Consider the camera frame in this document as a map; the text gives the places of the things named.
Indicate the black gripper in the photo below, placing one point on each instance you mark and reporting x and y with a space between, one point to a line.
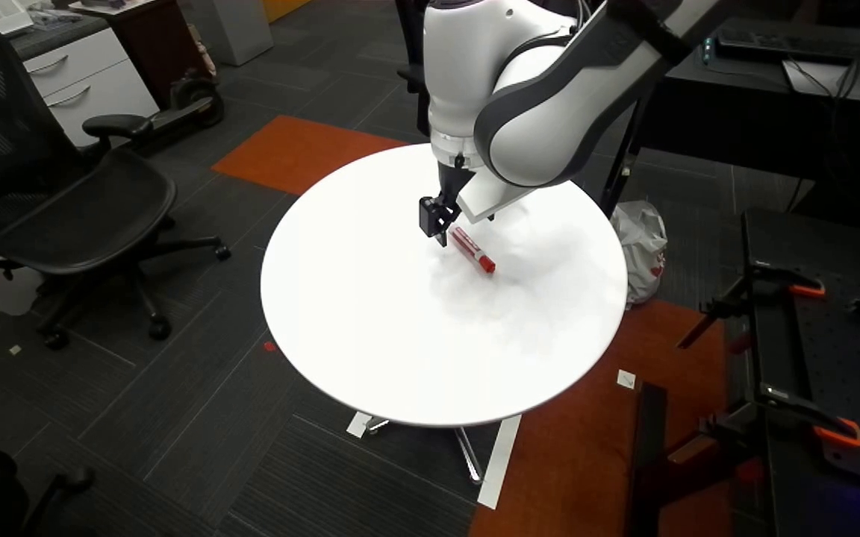
453 183

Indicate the red Expo marker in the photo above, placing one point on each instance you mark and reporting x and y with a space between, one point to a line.
475 252

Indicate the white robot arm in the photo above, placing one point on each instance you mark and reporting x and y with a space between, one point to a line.
550 107

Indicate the white plastic bag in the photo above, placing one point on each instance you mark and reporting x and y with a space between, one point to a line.
641 255

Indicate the small red floor object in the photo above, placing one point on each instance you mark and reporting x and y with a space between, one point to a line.
269 346

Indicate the small white floor tag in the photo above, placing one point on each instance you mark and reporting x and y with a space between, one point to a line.
628 379

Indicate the white table base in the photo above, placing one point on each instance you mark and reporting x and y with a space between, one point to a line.
496 464

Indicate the black kick scooter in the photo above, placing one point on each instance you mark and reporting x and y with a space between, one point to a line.
186 106

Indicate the grey bin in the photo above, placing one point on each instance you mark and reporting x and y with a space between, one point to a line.
231 31

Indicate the black office desk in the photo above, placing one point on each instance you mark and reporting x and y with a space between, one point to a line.
749 130

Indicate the black mesh office chair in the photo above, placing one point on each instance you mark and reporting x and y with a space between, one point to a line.
83 213

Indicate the white drawer cabinet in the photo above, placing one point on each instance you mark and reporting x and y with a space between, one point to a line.
83 85

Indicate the black keyboard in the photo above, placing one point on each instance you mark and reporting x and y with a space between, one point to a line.
807 45

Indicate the white paper sheet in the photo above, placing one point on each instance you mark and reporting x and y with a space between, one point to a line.
838 82

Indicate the black workbench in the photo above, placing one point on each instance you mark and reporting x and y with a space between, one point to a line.
838 377

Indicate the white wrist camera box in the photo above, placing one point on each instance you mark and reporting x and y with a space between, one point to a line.
490 197

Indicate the black upright post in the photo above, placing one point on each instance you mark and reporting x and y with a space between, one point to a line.
650 465

